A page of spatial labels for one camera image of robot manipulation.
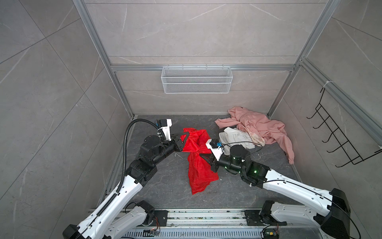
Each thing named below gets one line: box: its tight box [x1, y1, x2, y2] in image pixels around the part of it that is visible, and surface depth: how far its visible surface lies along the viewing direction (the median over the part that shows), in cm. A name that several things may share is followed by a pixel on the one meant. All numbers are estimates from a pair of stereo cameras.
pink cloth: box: [214, 106, 295, 165], surface depth 106 cm
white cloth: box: [218, 126, 256, 156], surface depth 97 cm
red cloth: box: [180, 127, 219, 195], surface depth 70 cm
